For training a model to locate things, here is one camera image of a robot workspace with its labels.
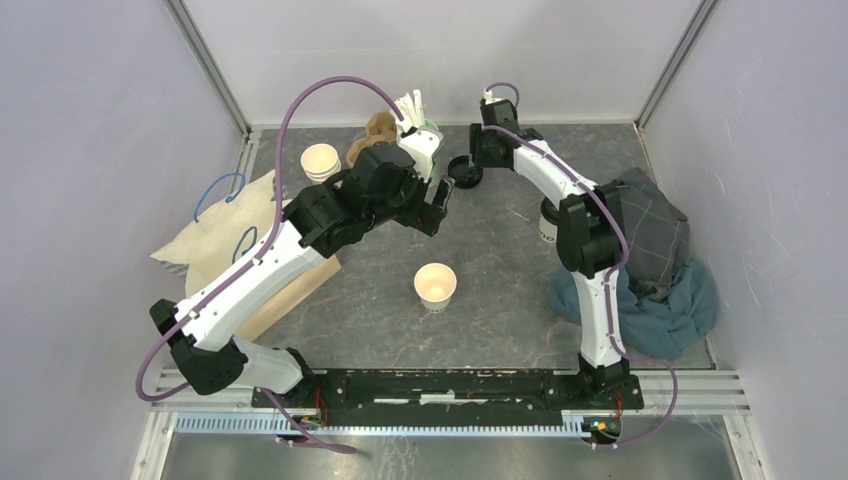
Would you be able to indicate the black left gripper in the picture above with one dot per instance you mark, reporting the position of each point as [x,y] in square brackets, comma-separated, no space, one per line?
[427,217]

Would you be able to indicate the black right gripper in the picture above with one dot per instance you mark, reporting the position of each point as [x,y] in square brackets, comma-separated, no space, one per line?
[477,133]

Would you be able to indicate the white paper coffee cup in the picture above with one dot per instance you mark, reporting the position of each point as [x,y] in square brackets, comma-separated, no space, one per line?
[548,221]

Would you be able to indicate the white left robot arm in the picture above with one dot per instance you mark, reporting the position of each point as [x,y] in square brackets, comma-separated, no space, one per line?
[388,182]

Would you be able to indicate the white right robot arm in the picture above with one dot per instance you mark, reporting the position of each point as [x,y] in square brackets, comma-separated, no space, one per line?
[590,240]

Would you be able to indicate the checkered paper takeout bag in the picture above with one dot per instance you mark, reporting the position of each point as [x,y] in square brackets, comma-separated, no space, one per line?
[203,250]

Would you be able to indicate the black spare cup lid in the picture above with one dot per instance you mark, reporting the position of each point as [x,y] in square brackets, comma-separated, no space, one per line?
[465,173]

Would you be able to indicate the green straw holder cup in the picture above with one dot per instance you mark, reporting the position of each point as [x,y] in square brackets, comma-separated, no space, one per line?
[432,126]

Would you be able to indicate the white paper-wrapped straws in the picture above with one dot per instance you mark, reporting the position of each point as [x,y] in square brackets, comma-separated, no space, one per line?
[409,112]

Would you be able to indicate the brown cardboard cup carrier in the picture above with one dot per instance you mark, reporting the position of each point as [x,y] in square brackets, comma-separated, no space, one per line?
[380,128]

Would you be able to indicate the stack of white paper cups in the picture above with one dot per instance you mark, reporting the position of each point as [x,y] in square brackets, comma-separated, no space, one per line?
[319,162]

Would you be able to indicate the grey checked cloth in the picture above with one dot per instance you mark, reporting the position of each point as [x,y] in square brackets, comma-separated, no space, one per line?
[657,233]

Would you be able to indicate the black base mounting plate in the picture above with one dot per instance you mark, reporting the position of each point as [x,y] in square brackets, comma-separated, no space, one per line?
[457,397]

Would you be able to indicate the teal blue cloth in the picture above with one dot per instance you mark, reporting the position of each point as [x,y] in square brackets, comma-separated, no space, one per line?
[665,329]

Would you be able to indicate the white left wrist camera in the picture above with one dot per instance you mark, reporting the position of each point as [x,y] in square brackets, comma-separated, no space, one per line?
[423,145]

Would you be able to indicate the aluminium frame rail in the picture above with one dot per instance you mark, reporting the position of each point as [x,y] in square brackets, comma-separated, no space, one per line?
[668,395]

